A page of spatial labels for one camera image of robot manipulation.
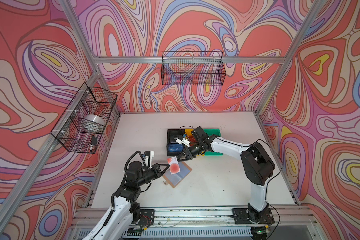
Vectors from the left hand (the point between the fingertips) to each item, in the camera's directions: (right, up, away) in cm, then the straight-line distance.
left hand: (170, 166), depth 76 cm
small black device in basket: (-38, +14, -3) cm, 40 cm away
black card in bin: (0, +13, +25) cm, 28 cm away
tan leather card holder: (+2, -10, +11) cm, 15 cm away
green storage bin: (+26, +17, +24) cm, 39 cm away
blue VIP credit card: (+2, +6, +23) cm, 24 cm away
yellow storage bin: (+12, +13, +6) cm, 19 cm away
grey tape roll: (-36, +22, -5) cm, 43 cm away
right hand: (+5, +1, +6) cm, 7 cm away
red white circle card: (+2, 0, +2) cm, 3 cm away
